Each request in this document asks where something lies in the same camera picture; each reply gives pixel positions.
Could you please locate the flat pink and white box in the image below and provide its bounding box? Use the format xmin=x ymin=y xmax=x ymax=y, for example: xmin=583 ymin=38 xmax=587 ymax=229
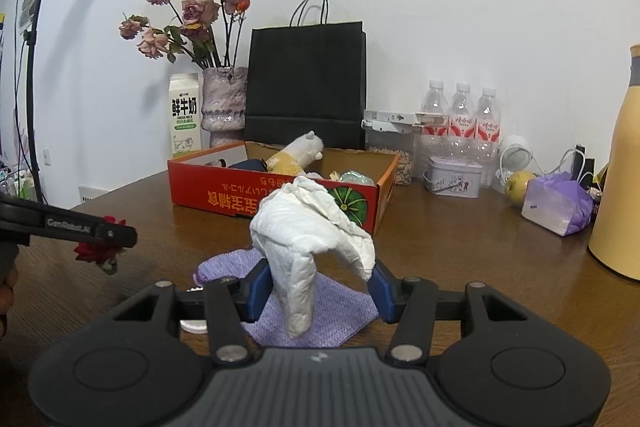
xmin=364 ymin=109 xmax=451 ymax=128

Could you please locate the pale green glitter ball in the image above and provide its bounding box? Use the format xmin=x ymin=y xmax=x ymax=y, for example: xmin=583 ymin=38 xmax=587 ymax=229
xmin=340 ymin=169 xmax=377 ymax=188

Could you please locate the printed tin box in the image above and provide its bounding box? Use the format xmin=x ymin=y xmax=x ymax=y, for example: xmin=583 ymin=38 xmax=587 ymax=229
xmin=424 ymin=155 xmax=483 ymax=198

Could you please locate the black charger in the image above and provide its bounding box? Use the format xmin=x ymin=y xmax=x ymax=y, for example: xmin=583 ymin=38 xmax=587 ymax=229
xmin=572 ymin=143 xmax=597 ymax=182

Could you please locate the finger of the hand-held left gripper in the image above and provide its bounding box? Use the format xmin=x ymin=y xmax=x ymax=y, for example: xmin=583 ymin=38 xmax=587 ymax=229
xmin=0 ymin=194 xmax=138 ymax=249

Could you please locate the yellow thermos bottle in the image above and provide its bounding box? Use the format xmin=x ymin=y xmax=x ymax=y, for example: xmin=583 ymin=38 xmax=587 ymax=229
xmin=587 ymin=44 xmax=640 ymax=283

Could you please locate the white cloth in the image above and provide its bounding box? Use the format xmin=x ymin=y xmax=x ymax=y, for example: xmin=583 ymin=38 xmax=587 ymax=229
xmin=249 ymin=176 xmax=376 ymax=339

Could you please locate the small white fan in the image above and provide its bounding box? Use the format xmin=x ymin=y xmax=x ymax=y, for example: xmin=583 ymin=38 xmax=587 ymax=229
xmin=497 ymin=134 xmax=538 ymax=185

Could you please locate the cluttered wire rack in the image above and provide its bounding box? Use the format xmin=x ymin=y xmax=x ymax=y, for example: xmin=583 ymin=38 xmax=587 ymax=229
xmin=0 ymin=162 xmax=38 ymax=202

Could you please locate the red artificial rose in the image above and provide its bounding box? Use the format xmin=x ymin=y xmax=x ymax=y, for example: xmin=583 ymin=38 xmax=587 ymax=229
xmin=74 ymin=216 xmax=128 ymax=276

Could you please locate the clear grain container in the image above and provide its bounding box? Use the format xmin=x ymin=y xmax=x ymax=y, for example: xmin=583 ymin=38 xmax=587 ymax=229
xmin=362 ymin=122 xmax=417 ymax=186

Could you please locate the purple knitted cloth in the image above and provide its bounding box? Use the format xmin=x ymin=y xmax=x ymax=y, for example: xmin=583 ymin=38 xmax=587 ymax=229
xmin=192 ymin=249 xmax=380 ymax=349

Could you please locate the clear water bottle red label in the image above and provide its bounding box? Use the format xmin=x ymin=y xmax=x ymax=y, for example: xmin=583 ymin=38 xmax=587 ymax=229
xmin=450 ymin=83 xmax=478 ymax=158
xmin=476 ymin=88 xmax=502 ymax=160
xmin=420 ymin=80 xmax=451 ymax=168

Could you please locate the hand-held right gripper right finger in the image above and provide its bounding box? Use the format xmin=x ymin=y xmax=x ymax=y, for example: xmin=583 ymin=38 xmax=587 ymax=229
xmin=367 ymin=259 xmax=533 ymax=365

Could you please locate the person's left hand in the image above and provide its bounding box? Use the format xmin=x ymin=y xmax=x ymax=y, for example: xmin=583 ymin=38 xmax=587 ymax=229
xmin=0 ymin=266 xmax=20 ymax=338

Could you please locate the pink textured vase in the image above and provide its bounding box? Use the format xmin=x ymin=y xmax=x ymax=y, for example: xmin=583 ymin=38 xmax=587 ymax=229
xmin=201 ymin=66 xmax=248 ymax=150

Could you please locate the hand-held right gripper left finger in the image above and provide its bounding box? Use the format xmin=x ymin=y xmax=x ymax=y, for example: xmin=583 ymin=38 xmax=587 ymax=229
xmin=102 ymin=257 xmax=273 ymax=365

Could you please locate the yellow and white plush toy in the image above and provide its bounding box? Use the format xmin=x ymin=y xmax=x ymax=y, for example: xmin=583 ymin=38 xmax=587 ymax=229
xmin=264 ymin=132 xmax=323 ymax=175

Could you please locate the yellow pear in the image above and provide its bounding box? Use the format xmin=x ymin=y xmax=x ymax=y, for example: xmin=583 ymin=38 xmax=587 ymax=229
xmin=504 ymin=170 xmax=538 ymax=206

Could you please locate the black paper bag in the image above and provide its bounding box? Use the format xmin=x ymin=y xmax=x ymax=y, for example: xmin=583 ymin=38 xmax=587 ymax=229
xmin=244 ymin=0 xmax=367 ymax=151

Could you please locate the red cardboard box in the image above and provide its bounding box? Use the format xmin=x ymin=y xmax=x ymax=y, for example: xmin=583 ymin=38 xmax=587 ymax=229
xmin=167 ymin=141 xmax=401 ymax=238

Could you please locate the white cable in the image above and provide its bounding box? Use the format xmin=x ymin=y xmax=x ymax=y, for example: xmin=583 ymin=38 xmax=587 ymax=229
xmin=547 ymin=148 xmax=588 ymax=182

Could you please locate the white and green milk carton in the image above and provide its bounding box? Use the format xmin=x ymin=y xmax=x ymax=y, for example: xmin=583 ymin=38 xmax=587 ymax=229
xmin=169 ymin=73 xmax=203 ymax=158

